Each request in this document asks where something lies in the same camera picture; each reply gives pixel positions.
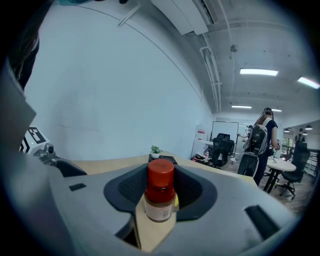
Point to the white ceiling pipes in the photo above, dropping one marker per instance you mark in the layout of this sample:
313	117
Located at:
212	75

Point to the white cabinet with red label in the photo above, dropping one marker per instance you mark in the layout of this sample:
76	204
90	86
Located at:
200	140

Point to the black rolling case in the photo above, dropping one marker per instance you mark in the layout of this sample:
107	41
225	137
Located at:
247	163

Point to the black mesh office chair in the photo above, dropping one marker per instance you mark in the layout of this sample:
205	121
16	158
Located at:
297	165
222	150

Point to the long ceiling light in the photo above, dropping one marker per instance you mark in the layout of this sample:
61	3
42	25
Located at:
258	72
241	107
308	82

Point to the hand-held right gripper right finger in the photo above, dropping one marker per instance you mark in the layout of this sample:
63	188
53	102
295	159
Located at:
225	225

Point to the round white table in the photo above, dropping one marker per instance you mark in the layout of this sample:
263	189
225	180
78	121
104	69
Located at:
281	165

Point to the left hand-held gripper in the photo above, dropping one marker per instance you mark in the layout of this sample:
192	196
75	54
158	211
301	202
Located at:
35	140

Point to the black square tray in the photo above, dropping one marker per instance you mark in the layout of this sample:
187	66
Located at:
167	158

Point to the small red-capped bottle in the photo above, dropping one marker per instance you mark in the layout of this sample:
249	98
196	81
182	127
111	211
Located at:
160	175

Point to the small potted green plant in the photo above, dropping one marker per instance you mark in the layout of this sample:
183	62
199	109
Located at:
155	151

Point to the white board on stand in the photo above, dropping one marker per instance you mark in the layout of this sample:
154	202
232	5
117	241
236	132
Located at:
225	131

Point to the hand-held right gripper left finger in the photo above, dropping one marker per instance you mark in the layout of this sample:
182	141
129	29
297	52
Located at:
85	200

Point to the small yellow object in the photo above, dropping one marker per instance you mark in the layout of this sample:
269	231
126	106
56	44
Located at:
177	201

